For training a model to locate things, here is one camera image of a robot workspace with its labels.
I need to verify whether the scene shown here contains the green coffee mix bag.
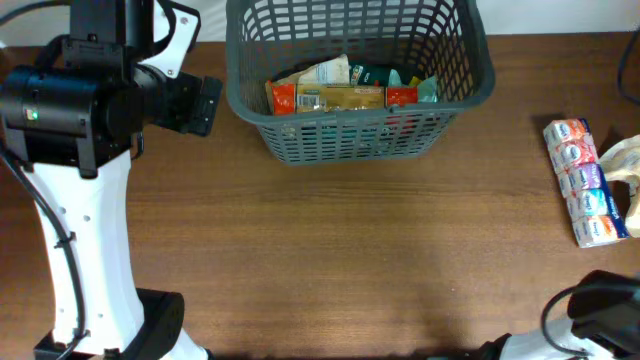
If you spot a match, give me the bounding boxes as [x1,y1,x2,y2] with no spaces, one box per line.
[349,63,424,87]

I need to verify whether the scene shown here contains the multicolour tissue pack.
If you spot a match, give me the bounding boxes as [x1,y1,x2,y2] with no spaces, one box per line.
[543,118,630,248]

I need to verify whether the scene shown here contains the teal snack packet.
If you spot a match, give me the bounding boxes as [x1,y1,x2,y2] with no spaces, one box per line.
[386,69,438,107]

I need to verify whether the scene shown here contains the orange biscuit package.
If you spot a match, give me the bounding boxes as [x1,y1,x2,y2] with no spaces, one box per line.
[270,84,421,115]

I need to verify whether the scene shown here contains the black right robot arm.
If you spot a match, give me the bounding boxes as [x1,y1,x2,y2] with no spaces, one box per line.
[469,270,639,360]

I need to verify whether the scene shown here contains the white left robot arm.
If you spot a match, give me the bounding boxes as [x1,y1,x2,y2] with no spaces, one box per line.
[1,1,222,360]

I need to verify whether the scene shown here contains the grey plastic basket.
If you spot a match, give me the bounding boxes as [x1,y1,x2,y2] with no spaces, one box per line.
[226,0,495,165]

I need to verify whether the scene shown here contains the beige paper bag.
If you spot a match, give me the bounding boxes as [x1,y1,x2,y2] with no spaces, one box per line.
[265,54,350,115]

